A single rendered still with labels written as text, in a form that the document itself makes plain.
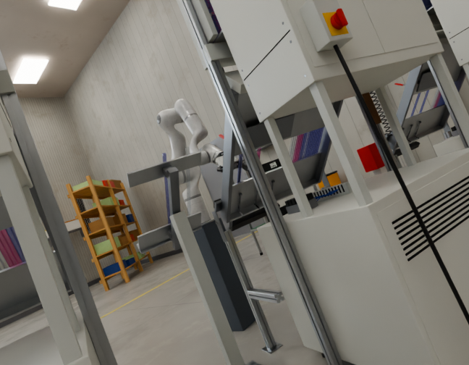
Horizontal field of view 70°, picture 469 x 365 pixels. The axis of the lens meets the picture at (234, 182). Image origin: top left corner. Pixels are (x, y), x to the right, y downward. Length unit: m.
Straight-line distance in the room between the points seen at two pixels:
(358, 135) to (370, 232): 4.74
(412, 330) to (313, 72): 0.78
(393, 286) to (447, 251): 0.24
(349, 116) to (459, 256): 4.63
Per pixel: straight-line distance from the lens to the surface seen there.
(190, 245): 1.51
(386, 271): 1.06
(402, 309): 1.11
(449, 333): 1.21
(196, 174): 2.24
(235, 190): 1.70
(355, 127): 5.73
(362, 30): 1.26
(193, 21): 1.47
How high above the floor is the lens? 0.77
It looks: 3 degrees up
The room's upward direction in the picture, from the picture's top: 22 degrees counter-clockwise
